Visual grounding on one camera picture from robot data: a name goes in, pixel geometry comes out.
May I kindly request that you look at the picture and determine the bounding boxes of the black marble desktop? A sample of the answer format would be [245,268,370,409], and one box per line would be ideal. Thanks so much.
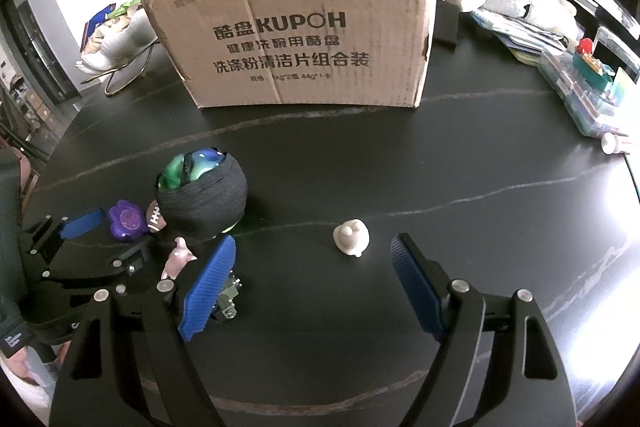
[22,0,640,427]

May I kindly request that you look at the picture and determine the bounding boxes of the small brown toy football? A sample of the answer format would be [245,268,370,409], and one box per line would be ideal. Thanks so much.
[145,200,168,234]

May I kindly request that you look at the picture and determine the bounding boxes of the stack of books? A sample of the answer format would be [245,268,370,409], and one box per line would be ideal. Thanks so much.
[470,7,581,68]

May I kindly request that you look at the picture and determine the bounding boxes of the yellow green plastic cup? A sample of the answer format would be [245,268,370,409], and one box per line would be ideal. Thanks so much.
[607,67,638,105]

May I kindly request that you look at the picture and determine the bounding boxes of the green toy boat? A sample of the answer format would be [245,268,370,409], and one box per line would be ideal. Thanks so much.
[570,38,616,92]

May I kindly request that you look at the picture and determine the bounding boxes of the small dark toy vehicle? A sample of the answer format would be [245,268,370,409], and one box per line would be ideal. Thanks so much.
[212,272,246,320]

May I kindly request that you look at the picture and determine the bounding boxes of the small black box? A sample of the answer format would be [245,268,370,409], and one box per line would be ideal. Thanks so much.
[434,2,460,48]

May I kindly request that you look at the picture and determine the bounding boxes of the pink rabbit figure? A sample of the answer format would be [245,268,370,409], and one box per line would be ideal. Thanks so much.
[161,237,197,280]

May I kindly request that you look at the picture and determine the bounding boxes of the pile of snack packets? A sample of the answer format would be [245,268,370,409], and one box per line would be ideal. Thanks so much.
[80,0,148,58]

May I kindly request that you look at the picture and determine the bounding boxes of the white shell tiered tray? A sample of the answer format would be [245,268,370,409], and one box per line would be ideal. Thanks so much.
[75,0,168,98]

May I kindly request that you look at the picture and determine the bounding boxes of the clear plastic storage box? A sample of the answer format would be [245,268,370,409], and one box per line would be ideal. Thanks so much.
[537,47,633,138]

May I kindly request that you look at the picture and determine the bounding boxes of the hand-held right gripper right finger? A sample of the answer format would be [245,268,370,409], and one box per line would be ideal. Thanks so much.
[390,233,576,427]

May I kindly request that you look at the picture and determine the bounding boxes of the black green ball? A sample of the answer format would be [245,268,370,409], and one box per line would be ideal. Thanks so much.
[152,148,248,242]

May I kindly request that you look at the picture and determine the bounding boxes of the brown cardboard box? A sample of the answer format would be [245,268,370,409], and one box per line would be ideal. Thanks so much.
[140,0,440,109]

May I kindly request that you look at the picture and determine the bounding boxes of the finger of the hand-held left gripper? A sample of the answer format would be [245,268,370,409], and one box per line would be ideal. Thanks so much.
[40,239,161,293]
[22,207,107,268]

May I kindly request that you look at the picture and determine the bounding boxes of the white red tube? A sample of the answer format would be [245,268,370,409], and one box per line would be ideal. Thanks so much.
[600,132,633,155]

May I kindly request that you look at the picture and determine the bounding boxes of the purple flower toy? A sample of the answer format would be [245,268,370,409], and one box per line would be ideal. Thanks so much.
[107,200,151,242]

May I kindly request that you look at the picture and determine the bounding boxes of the white bear figure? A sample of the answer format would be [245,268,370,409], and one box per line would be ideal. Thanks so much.
[333,219,371,258]

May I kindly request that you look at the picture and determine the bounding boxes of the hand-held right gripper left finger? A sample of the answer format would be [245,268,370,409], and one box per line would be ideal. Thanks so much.
[47,234,237,427]

